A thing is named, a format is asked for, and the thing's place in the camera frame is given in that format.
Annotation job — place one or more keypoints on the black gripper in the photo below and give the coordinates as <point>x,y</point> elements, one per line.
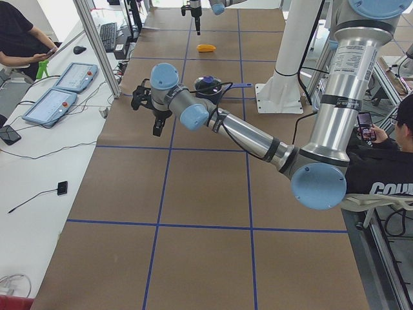
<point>195,11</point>
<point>160,115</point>

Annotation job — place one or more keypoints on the yellow corn cob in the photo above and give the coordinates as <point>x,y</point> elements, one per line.
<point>202,48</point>

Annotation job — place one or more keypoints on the glass pot lid blue knob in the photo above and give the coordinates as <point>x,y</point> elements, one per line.
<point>208,84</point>

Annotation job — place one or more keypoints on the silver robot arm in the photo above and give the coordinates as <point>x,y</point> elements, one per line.
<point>218,6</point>
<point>334,163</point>

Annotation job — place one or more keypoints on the dark blue saucepan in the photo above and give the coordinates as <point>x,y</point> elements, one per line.
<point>216,97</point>

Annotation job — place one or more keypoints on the black keyboard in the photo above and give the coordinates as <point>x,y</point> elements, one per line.
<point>108,35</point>

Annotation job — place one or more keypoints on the far blue teach pendant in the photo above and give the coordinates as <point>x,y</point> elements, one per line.
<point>77,77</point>

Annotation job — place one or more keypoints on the blue teach pendant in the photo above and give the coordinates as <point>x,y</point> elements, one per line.
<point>50,108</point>
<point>77,77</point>

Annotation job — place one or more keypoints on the near blue teach pendant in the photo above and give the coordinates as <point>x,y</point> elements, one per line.
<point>50,108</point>

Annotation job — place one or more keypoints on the black computer mouse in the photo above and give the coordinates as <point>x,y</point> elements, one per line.
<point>78,50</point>

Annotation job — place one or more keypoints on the small black square sensor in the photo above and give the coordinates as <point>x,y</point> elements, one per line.
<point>62,188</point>

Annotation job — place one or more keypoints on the black smartphone on table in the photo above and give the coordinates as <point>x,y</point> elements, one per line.
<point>9,135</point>

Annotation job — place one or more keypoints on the person in black shirt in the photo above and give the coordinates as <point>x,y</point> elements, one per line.
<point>22,43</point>

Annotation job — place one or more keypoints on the pink screen smartphone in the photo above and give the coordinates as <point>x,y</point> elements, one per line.
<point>365,125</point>

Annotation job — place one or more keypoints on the seated person black hoodie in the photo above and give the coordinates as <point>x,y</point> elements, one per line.
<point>385,167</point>

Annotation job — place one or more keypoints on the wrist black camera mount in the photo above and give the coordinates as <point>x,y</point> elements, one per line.
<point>141,96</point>
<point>184,9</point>

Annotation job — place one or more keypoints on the aluminium frame post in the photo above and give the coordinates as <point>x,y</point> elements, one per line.
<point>84,14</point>

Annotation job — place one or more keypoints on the white camera stand pillar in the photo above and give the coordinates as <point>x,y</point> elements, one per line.
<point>280,94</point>

